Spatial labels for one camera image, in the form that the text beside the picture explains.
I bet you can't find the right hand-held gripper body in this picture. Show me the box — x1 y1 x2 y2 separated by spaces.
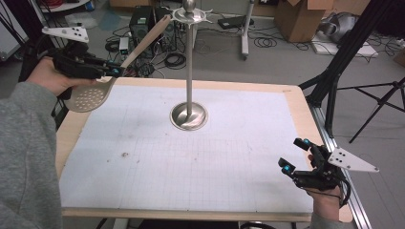
291 144 380 192

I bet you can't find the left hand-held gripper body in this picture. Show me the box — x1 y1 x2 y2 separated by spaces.
41 26 111 80

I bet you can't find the slotted spoon with beige handle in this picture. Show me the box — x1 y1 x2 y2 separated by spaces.
65 14 172 114

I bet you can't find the metal utensil stand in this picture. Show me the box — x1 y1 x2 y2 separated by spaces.
161 0 214 132

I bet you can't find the person's right hand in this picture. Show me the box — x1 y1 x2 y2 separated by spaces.
305 154 344 222

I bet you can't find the person's left hand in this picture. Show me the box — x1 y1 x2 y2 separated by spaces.
25 56 97 97

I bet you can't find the grey power adapter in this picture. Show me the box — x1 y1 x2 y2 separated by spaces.
118 36 130 54

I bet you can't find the black computer tower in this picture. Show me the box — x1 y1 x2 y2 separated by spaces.
154 6 176 44
128 6 155 50

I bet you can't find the black tripod stand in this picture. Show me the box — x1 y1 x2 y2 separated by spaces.
337 77 405 144

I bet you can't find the white grid mat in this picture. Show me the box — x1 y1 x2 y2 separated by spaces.
59 84 314 214

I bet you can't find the large open cardboard box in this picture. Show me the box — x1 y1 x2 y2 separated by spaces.
275 0 332 43

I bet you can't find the grey bag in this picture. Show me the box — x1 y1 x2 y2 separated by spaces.
318 12 359 44

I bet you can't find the flat black box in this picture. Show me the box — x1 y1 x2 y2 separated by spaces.
218 14 255 31

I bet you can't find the silver aluminium rail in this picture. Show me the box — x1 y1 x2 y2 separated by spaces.
307 104 373 229

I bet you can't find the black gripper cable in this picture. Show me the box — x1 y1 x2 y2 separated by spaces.
337 173 352 208

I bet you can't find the coiled black cable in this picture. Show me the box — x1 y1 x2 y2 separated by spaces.
163 52 187 70

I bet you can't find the black metal frame post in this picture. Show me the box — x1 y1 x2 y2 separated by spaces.
299 0 395 138

